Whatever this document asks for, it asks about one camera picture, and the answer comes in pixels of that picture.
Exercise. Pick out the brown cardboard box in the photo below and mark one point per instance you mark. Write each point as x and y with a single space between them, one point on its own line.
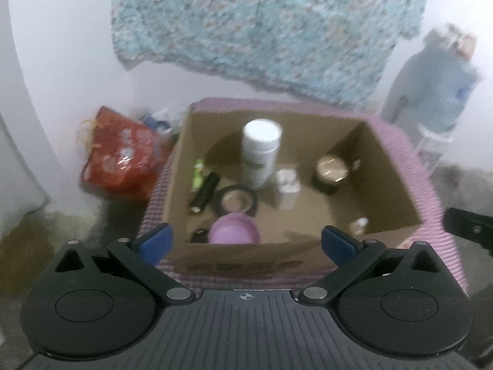
300 216

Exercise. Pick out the green glass dropper bottle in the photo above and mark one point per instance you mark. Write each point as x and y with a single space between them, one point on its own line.
360 225

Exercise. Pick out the blue floral cloth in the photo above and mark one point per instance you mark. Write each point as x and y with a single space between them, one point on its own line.
269 27

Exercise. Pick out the purple plastic bowl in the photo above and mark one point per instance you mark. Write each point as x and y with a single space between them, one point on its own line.
235 233

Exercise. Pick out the purple checked bed sheet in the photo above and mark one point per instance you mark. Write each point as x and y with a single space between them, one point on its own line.
435 200

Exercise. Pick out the white plastic bottle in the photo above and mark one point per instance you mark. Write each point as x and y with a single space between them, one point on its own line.
260 150

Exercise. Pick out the green and white tube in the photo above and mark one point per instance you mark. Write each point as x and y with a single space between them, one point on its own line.
198 175

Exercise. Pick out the large clear water jug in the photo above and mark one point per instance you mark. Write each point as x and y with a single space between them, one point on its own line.
435 88

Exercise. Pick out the white plastic bag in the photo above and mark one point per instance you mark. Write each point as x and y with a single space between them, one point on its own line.
161 121

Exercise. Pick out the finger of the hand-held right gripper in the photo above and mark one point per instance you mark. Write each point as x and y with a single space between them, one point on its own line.
466 231

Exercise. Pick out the white power adapter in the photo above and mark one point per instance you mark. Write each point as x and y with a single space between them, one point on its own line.
289 181

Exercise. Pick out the white jug stand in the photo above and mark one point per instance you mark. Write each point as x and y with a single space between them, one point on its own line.
435 146

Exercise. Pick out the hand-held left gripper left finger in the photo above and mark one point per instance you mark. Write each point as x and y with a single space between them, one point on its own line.
156 241

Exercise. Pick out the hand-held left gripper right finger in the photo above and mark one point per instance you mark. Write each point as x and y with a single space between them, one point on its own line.
339 242

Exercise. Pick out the red printed bag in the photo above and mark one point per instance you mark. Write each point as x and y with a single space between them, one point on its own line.
119 154

